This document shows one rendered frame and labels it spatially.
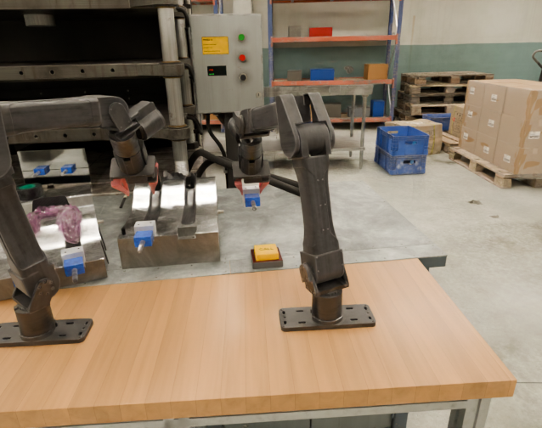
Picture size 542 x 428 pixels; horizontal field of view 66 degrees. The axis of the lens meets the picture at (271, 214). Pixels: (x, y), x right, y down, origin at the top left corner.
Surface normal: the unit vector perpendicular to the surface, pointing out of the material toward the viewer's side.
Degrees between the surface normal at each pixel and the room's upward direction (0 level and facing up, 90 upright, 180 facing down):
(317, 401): 90
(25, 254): 82
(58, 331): 0
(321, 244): 75
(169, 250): 90
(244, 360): 0
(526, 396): 0
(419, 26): 90
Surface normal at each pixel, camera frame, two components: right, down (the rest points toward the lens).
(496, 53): -0.04, 0.37
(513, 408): -0.02, -0.93
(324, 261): 0.42, 0.07
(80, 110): 0.65, 0.22
